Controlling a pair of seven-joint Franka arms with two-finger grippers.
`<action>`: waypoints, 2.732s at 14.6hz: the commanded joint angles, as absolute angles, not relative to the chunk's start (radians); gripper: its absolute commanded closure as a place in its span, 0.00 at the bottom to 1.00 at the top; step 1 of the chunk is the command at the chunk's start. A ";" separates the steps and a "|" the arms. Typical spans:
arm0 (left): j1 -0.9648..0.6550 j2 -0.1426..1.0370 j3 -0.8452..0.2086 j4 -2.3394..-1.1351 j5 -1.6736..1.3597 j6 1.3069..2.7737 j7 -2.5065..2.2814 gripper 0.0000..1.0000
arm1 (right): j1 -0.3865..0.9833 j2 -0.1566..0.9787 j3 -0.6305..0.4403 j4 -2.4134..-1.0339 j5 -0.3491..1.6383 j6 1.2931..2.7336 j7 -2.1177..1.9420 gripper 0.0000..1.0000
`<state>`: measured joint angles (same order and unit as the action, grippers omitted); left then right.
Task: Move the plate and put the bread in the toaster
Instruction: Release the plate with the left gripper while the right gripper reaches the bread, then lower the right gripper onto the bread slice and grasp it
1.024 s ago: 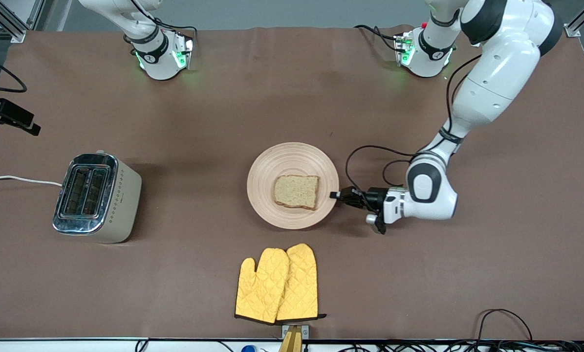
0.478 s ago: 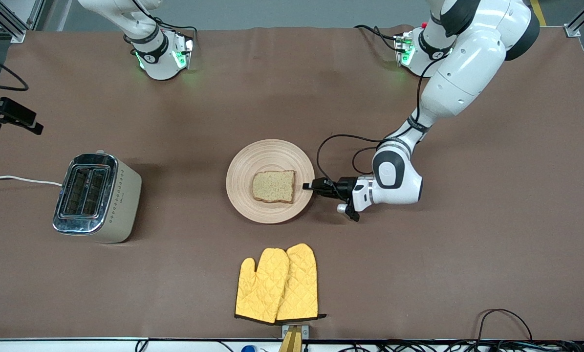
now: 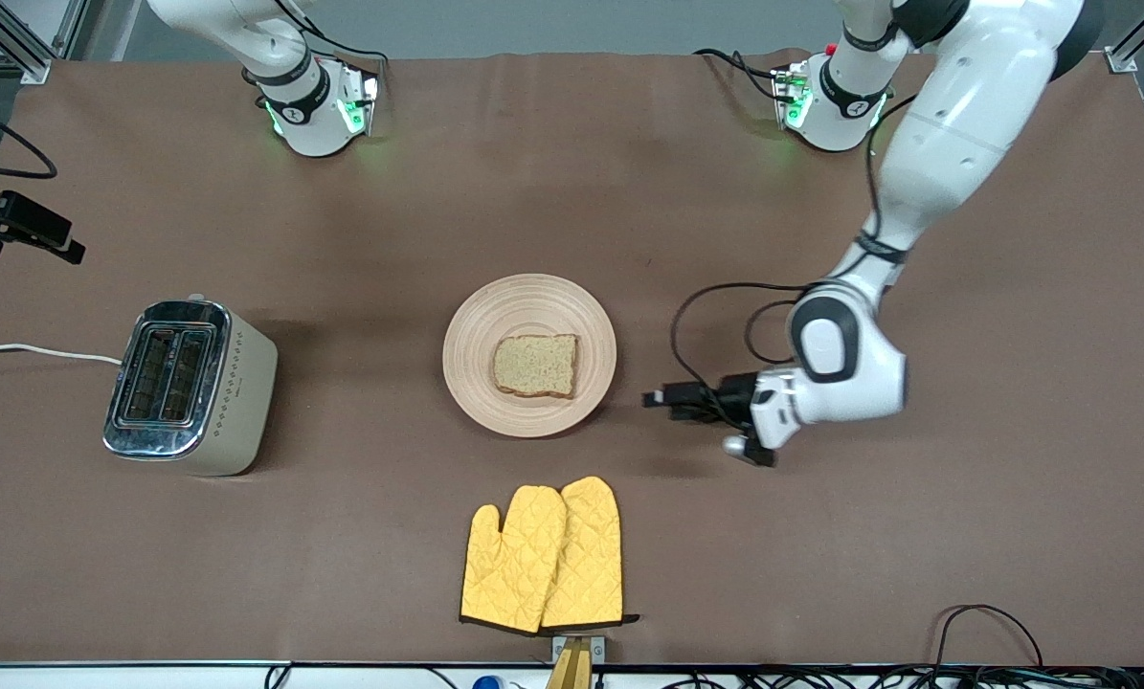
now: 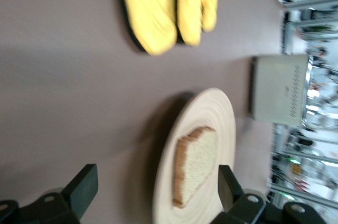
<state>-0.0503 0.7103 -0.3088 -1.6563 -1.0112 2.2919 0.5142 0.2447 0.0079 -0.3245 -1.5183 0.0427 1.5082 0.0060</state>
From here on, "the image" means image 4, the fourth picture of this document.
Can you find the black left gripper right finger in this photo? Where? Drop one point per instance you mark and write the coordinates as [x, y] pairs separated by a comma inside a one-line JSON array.
[[251, 208]]

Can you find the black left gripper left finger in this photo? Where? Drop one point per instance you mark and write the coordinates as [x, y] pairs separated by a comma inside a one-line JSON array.
[[52, 205]]

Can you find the slice of brown bread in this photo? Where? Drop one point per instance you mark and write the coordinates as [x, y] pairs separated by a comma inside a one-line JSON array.
[[198, 163]]

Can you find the round light wooden plate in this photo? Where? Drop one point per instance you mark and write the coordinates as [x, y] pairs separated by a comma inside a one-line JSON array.
[[208, 110]]

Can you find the cream and chrome toaster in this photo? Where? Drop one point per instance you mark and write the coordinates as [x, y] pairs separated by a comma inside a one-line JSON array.
[[277, 89]]

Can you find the brown table cover sheet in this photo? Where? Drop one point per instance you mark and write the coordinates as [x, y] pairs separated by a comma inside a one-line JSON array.
[[66, 89]]

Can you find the yellow quilted oven mitt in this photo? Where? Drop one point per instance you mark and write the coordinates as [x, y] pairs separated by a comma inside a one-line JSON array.
[[150, 10], [192, 4]]

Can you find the aluminium profile frame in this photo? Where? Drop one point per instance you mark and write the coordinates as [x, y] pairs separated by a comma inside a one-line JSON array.
[[303, 4]]

